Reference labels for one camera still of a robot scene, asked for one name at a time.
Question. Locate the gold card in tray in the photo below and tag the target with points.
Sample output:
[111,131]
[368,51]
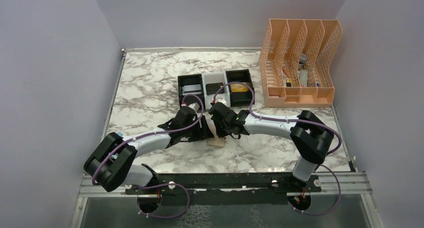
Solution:
[239,88]

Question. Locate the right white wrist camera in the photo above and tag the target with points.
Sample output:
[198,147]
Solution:
[221,100]

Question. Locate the silver card in tray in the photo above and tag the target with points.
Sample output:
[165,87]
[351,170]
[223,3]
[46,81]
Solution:
[192,89]

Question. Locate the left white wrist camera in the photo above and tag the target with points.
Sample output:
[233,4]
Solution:
[195,107]

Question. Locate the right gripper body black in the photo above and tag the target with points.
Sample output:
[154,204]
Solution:
[221,128]

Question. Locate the black metal base rail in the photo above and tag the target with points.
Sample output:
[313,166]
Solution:
[233,188]

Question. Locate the black card in tray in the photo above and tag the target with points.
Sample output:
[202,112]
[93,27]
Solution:
[213,88]

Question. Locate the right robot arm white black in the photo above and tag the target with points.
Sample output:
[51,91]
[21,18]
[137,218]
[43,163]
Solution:
[310,135]

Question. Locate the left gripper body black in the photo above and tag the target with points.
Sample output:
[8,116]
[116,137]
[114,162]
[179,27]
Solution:
[192,133]

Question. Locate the grey tape roll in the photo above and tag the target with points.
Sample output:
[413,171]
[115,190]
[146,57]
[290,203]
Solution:
[302,61]

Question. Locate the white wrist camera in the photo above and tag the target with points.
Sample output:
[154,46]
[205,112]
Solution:
[221,100]
[195,107]

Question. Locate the orange plastic desk organizer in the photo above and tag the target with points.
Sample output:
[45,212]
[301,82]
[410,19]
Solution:
[295,61]

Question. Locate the black white card tray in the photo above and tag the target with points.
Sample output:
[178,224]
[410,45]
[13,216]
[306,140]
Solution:
[228,85]

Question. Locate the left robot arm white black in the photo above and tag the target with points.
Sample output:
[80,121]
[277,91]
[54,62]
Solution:
[111,163]

